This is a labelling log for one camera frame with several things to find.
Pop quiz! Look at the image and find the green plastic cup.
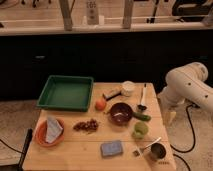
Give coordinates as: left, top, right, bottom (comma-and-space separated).
132, 121, 149, 139

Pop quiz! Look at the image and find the black cable on floor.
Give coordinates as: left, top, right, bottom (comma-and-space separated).
170, 103, 200, 171

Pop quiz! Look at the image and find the orange fruit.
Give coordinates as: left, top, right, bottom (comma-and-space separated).
95, 99, 106, 111

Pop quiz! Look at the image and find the orange plastic bowl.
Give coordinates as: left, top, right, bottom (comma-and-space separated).
34, 119, 65, 147

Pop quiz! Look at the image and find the green plastic tray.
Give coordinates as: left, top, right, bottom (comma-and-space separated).
37, 75, 94, 112

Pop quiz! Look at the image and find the blue sponge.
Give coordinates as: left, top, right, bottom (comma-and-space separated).
100, 140, 123, 157

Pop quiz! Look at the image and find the dark red bowl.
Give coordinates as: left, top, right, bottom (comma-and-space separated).
109, 102, 133, 126

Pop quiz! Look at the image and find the white round container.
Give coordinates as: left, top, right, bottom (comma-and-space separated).
121, 81, 135, 97

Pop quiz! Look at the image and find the crumpled white cloth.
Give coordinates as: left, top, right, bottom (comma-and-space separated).
45, 117, 63, 143

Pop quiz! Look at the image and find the pile of brown nuts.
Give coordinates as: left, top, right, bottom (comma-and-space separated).
73, 119, 99, 132

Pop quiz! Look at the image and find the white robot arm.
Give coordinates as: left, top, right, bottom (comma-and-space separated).
157, 62, 213, 125

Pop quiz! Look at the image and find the green cucumber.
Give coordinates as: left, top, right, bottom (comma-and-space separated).
133, 112, 151, 121

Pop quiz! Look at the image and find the metal measuring cup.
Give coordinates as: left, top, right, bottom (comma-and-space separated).
140, 138, 166, 161

